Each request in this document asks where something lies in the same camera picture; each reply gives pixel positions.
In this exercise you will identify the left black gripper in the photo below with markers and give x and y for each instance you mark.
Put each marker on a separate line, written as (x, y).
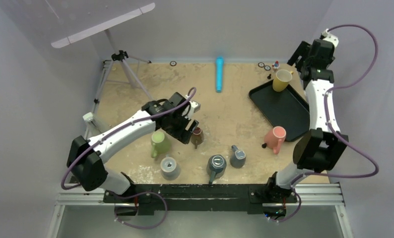
(183, 135)

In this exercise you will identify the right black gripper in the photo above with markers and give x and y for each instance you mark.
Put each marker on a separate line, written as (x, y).
(304, 47)

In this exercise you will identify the brown mug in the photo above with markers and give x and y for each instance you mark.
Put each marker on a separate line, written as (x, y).
(197, 137)

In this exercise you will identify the yellow mug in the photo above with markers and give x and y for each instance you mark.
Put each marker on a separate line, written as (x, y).
(282, 80)

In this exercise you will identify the green mug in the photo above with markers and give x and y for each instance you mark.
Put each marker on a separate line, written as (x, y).
(160, 144)

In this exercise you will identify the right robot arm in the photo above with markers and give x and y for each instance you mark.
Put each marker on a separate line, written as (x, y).
(322, 146)

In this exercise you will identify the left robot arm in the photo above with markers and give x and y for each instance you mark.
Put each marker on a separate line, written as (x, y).
(87, 157)

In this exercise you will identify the light grey mug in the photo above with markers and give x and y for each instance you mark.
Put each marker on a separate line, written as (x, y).
(170, 169)

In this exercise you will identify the dark blue-grey mug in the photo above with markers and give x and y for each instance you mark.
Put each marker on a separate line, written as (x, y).
(216, 167)

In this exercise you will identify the slate blue mug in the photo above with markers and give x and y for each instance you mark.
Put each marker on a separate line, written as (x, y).
(238, 157)

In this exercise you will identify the pink mug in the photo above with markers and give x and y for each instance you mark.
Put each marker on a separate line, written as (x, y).
(274, 139)

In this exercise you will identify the small figurine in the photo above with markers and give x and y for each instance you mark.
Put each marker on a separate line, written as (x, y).
(275, 66)

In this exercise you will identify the black tray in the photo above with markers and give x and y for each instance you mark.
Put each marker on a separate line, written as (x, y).
(286, 109)

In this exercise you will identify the blue cylinder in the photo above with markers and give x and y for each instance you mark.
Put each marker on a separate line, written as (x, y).
(219, 74)

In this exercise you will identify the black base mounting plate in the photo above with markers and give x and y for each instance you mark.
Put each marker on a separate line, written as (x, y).
(250, 198)

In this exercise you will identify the overhead light panel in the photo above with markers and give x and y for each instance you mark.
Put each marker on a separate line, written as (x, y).
(80, 19)

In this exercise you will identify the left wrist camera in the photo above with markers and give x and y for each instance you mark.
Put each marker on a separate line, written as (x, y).
(192, 109)

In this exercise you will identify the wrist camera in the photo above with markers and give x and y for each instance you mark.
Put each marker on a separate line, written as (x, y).
(192, 109)
(326, 35)

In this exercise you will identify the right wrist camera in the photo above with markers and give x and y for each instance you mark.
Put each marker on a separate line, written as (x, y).
(326, 35)

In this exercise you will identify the aluminium frame rail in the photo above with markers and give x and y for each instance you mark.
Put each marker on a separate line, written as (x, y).
(312, 194)

